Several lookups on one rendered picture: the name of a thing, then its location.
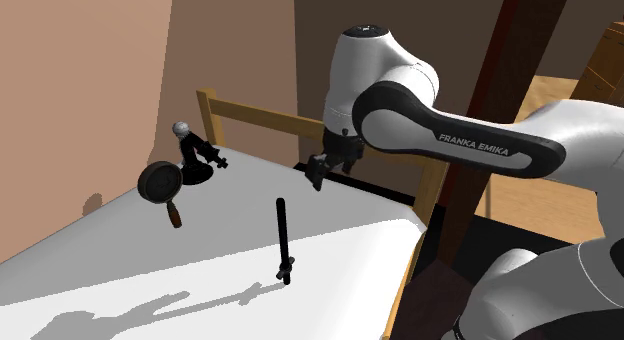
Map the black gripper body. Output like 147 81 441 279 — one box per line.
322 129 366 162

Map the black toy sword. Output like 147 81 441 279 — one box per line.
274 197 297 287

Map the dark red robot stand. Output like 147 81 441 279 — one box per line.
389 258 475 340

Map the wooden chest of drawers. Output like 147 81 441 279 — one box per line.
569 20 624 109

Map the black frying pan brown handle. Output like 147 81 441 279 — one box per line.
136 160 185 230

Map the dark brown wooden post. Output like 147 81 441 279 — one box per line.
435 0 574 268

